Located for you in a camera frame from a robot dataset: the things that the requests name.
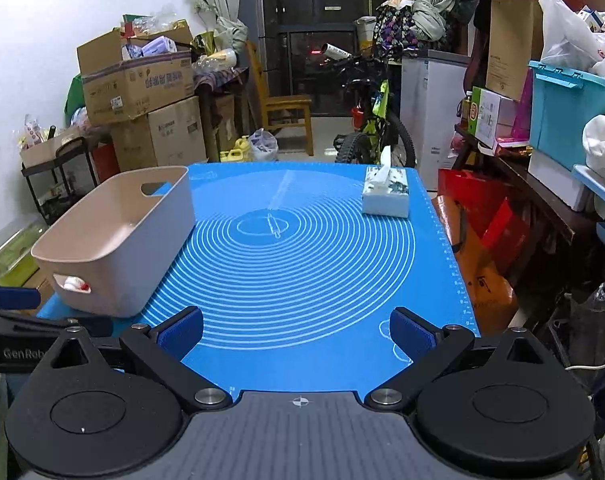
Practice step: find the brown paper bag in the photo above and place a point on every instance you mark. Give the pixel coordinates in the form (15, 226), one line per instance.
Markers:
(512, 45)

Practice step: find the green white carton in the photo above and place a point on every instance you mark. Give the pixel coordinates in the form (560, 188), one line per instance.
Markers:
(489, 117)

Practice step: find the glass balcony door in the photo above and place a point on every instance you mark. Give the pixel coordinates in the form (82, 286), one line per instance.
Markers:
(307, 35)

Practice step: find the dark wooden cabinet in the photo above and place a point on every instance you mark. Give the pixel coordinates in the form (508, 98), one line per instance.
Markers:
(547, 240)

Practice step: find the purple patterned garment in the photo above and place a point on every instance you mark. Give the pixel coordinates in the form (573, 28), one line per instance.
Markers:
(395, 30)

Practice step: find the yellow plastic jug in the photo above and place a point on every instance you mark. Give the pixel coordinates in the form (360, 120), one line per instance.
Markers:
(236, 151)

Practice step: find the blue silicone baking mat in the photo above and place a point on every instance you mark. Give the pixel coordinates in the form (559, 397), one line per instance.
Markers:
(302, 270)

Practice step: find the white plastic shopping bag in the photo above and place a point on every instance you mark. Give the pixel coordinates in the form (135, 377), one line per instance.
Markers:
(567, 35)

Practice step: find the black metal shelf cart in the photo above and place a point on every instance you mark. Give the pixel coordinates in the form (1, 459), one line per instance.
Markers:
(62, 185)

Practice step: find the amber glass bottle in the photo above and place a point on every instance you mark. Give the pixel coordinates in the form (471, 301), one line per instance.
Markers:
(467, 110)

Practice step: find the blue plastic storage bin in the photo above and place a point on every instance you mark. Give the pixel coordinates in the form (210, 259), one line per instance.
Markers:
(567, 115)

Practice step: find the beige plastic storage basket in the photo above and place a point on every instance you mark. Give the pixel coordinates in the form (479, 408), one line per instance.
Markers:
(107, 240)

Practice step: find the dark wooden side table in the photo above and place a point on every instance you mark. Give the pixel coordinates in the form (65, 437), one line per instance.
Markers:
(227, 110)

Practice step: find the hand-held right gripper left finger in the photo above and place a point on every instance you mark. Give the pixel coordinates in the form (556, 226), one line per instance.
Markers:
(180, 331)

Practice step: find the red paper bag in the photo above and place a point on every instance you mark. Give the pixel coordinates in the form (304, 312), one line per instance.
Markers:
(106, 162)

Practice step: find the black yellow bicycle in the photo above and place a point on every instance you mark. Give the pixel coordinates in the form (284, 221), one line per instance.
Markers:
(372, 125)

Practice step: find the green clear lidded container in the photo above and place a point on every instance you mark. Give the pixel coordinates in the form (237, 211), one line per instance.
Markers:
(12, 252)

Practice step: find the wooden chair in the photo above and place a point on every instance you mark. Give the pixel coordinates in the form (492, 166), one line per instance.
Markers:
(282, 110)

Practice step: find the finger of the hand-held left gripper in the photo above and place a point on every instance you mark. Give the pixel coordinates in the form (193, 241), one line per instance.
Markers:
(12, 297)
(42, 321)

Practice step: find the white chest freezer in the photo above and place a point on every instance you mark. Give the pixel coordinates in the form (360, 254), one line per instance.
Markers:
(430, 120)

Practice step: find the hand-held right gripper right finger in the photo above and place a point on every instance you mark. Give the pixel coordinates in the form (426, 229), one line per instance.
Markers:
(412, 332)

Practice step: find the large printed cardboard box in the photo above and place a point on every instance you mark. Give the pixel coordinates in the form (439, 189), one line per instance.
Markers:
(137, 85)

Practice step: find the white patterned tissue box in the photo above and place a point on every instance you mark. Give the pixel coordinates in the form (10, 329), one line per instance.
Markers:
(385, 192)

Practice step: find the green plastic bag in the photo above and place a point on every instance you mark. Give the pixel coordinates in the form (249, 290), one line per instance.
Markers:
(75, 97)

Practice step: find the orange paper bag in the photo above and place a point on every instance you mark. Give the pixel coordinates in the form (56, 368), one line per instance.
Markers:
(482, 280)

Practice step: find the translucent tied plastic bag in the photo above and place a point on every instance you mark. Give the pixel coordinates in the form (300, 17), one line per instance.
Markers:
(264, 146)

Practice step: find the red glossy gift bag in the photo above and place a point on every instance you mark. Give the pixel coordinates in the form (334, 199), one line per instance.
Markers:
(487, 210)

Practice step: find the open cardboard box with snacks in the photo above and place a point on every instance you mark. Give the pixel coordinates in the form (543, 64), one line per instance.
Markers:
(47, 145)

